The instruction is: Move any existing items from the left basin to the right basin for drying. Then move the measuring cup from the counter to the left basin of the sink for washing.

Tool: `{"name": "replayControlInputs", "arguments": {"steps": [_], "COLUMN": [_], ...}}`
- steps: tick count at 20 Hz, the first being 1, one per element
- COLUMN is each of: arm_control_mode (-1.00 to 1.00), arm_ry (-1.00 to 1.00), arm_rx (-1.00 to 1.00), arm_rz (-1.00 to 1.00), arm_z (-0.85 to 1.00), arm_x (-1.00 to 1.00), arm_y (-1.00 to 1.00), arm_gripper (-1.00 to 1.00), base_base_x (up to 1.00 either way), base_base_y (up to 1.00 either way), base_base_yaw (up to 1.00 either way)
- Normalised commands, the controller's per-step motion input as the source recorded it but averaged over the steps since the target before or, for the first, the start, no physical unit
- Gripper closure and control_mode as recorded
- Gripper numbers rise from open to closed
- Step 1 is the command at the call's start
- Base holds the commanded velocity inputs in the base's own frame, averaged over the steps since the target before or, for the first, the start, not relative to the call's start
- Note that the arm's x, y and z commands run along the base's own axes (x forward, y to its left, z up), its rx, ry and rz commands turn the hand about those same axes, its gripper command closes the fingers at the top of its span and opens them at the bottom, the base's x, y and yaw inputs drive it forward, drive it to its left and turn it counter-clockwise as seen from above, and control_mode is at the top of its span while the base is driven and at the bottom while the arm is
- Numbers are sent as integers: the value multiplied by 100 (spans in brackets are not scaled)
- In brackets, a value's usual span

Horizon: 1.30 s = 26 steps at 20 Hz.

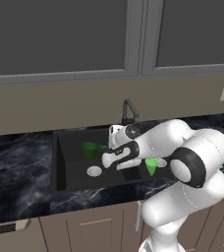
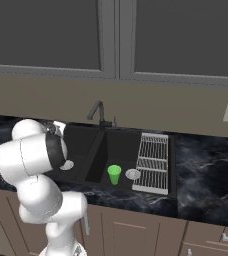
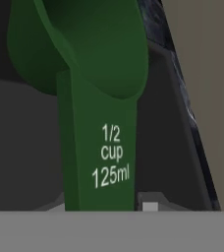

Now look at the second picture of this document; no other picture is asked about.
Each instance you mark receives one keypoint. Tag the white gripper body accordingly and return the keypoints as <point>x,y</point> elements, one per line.
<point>60,127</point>

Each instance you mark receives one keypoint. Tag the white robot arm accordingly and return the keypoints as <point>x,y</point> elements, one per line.
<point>36,196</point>

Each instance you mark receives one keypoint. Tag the round silver sink drain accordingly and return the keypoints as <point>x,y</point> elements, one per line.
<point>133,174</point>
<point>68,165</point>

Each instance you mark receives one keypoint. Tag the black sink tap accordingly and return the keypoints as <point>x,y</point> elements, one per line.
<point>101,115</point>

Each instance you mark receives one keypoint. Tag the black double basin sink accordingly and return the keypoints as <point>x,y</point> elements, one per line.
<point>99,156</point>

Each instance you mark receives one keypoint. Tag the green cup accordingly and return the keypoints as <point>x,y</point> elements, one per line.
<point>114,175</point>

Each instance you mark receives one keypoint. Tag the grey upper cupboard door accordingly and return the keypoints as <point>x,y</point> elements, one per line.
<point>46,33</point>
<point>186,36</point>

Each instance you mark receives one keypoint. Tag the brown drawer front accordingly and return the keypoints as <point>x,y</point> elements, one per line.
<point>206,233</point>

